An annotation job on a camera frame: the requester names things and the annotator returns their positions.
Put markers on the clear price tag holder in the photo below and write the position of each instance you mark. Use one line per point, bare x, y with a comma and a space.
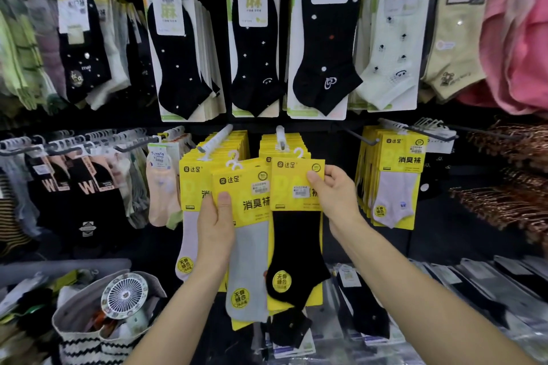
441, 146

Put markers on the bunch of striped socks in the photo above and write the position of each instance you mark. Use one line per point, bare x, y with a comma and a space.
8, 215

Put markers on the row of clear bagged socks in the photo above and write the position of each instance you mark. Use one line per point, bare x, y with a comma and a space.
364, 309

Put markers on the black dotted sock white card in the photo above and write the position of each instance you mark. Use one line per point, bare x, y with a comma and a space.
180, 65

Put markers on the row black socks peach cuffs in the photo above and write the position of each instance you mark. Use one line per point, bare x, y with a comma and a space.
90, 189

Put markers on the black dotted tall socks bunch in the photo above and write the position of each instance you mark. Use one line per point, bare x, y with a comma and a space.
83, 65

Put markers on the white plastic bin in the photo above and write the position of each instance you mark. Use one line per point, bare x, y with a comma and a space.
64, 266

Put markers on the row black socks white cards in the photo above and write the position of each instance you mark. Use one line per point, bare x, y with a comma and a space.
257, 65

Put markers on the pink garments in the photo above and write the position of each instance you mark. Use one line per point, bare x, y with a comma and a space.
522, 48

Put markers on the row of pastel hanging socks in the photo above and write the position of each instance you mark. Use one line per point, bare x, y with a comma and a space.
21, 56

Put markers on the person's left hand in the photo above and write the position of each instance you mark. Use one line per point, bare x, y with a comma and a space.
216, 240

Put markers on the yellow packet grey sock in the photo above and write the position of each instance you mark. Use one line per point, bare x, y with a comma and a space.
248, 266

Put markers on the black white zigzag tote bag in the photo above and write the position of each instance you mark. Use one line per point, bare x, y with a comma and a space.
85, 352

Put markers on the person's right forearm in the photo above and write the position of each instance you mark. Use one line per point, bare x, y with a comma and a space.
428, 305

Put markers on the white tipped peg hook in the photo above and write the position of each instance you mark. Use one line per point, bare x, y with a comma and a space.
216, 138

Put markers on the person's left forearm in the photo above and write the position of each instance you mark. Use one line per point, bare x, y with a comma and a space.
180, 317

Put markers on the cream dotted sock pack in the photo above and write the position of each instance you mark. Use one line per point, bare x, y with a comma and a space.
394, 61

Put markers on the heap of copper hangers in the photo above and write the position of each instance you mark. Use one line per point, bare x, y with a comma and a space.
505, 206

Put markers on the beige sock pack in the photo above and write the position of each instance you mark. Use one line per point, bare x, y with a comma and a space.
454, 56

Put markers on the bunch yellow sock packets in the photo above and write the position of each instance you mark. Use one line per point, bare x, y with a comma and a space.
190, 181
269, 146
402, 155

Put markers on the yellow packet black sock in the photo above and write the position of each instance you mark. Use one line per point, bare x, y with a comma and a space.
295, 258

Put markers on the white handheld fan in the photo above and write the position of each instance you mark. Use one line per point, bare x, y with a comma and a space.
124, 295

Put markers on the person's right hand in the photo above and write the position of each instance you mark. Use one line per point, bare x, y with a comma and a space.
340, 202

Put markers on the bunch of pastel sock packs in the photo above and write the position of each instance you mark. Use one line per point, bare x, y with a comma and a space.
160, 193

